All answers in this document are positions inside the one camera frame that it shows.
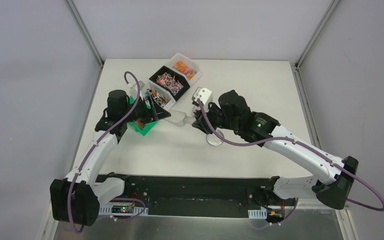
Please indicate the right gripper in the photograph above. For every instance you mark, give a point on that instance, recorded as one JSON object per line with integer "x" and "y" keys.
{"x": 209, "y": 108}

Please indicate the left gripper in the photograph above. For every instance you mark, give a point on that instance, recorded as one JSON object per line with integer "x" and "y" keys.
{"x": 148, "y": 112}

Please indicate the clear plastic scoop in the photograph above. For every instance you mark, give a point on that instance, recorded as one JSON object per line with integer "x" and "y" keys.
{"x": 179, "y": 118}

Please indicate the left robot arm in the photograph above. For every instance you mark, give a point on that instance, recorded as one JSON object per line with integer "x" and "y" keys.
{"x": 76, "y": 199}

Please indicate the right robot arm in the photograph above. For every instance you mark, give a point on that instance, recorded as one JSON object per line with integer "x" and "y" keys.
{"x": 330, "y": 182}

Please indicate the white lollipop bin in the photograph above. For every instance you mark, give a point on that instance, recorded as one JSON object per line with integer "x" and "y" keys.
{"x": 162, "y": 98}

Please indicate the green candy bin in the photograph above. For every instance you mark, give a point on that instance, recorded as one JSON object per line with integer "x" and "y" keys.
{"x": 138, "y": 126}

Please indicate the black lollipop bin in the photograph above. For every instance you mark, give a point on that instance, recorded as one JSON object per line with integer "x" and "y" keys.
{"x": 172, "y": 82}

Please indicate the white gummy bin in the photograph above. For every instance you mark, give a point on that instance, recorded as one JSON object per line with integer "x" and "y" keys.
{"x": 186, "y": 67}

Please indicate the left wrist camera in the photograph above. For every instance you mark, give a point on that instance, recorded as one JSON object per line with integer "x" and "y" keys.
{"x": 134, "y": 89}

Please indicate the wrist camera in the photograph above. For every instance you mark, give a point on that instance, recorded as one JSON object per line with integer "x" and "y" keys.
{"x": 204, "y": 95}
{"x": 134, "y": 89}

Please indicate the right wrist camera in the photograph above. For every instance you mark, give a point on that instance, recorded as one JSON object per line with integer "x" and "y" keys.
{"x": 204, "y": 95}

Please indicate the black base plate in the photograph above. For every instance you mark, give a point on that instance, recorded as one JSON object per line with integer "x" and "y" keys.
{"x": 212, "y": 197}

